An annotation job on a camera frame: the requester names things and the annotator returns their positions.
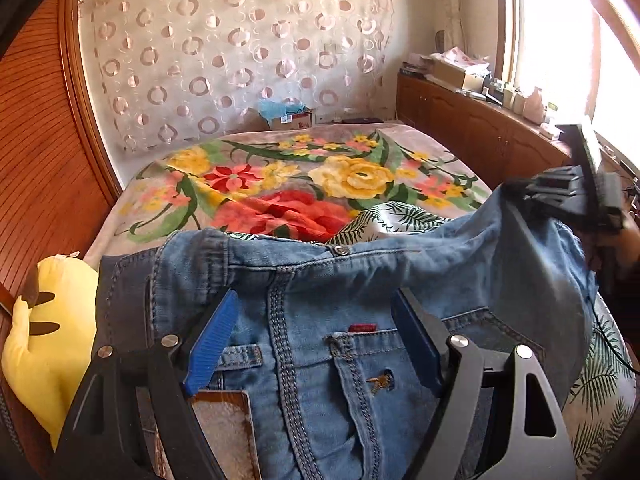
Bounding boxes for yellow plush toy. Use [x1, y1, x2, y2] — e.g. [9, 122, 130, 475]
[0, 255, 101, 453]

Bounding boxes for group of small bottles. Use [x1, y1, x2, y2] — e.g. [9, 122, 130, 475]
[501, 84, 547, 123]

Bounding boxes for palm leaf print bedsheet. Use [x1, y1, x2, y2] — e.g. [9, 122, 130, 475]
[227, 200, 638, 480]

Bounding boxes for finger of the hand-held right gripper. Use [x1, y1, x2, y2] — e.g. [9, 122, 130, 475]
[501, 164, 587, 223]

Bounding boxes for blue denim pants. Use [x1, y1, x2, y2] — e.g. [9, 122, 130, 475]
[95, 187, 601, 480]

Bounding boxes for cardboard box with blue cloth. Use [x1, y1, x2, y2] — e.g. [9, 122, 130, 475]
[257, 99, 317, 132]

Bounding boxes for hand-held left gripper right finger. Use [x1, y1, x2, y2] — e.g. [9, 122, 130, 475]
[391, 288, 577, 480]

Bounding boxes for floral plush blanket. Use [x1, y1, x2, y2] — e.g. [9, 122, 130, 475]
[84, 122, 494, 267]

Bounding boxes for white lace window curtain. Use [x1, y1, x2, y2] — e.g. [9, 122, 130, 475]
[434, 0, 483, 58]

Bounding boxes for circle pattern sheer curtain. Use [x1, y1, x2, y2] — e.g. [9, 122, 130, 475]
[80, 0, 401, 153]

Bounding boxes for wooden slatted wardrobe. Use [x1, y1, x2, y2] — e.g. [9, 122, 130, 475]
[0, 0, 125, 313]

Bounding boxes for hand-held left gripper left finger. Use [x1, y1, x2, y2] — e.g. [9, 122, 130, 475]
[50, 289, 241, 480]

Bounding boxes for cardboard box with papers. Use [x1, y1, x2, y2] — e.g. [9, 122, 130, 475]
[430, 46, 493, 92]

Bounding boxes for long wooden cabinet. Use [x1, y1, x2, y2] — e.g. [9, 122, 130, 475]
[396, 71, 640, 241]

